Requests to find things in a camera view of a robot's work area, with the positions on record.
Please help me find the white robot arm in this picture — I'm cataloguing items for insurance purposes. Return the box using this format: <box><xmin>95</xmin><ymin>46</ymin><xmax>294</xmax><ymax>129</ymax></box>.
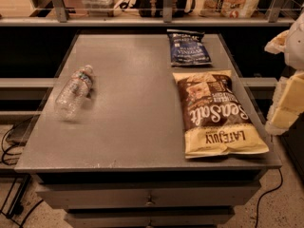
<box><xmin>264</xmin><ymin>14</ymin><xmax>304</xmax><ymax>135</ymax></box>

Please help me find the black floor cable right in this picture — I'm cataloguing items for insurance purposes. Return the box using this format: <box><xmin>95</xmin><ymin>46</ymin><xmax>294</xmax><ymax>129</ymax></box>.
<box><xmin>254</xmin><ymin>168</ymin><xmax>284</xmax><ymax>228</ymax></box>

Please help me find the colourful snack bag on shelf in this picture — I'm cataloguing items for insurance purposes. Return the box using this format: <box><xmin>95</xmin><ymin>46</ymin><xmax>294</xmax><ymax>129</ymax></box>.
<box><xmin>199</xmin><ymin>0</ymin><xmax>259</xmax><ymax>18</ymax></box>

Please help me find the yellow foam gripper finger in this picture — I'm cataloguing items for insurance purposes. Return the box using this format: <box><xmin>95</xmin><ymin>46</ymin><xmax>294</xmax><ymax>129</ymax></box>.
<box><xmin>265</xmin><ymin>71</ymin><xmax>304</xmax><ymax>135</ymax></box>

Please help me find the brown yellow Late July bag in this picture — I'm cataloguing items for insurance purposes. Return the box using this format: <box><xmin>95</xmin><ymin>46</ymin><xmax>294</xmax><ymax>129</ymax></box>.
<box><xmin>173</xmin><ymin>70</ymin><xmax>269</xmax><ymax>159</ymax></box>

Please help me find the black bag on shelf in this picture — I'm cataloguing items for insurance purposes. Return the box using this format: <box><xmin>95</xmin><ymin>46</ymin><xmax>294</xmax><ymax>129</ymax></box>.
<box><xmin>120</xmin><ymin>0</ymin><xmax>196</xmax><ymax>18</ymax></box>

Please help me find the grey metal shelf rail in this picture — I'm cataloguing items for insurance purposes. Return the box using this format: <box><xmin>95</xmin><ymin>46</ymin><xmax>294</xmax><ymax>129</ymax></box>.
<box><xmin>0</xmin><ymin>0</ymin><xmax>303</xmax><ymax>27</ymax></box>

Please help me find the black cables left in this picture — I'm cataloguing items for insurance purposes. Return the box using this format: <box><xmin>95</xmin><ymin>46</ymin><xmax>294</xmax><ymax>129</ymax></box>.
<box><xmin>0</xmin><ymin>116</ymin><xmax>44</xmax><ymax>228</ymax></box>

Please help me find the blue chip bag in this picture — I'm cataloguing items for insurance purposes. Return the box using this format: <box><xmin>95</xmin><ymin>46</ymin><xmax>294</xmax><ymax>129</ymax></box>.
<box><xmin>167</xmin><ymin>29</ymin><xmax>211</xmax><ymax>67</ymax></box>

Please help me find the grey drawer cabinet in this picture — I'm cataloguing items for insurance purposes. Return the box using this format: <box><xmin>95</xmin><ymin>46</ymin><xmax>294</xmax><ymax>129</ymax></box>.
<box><xmin>16</xmin><ymin>33</ymin><xmax>280</xmax><ymax>228</ymax></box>

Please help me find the clear plastic water bottle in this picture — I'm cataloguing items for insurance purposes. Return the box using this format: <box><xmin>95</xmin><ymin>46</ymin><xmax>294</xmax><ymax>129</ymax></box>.
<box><xmin>54</xmin><ymin>65</ymin><xmax>94</xmax><ymax>121</ymax></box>

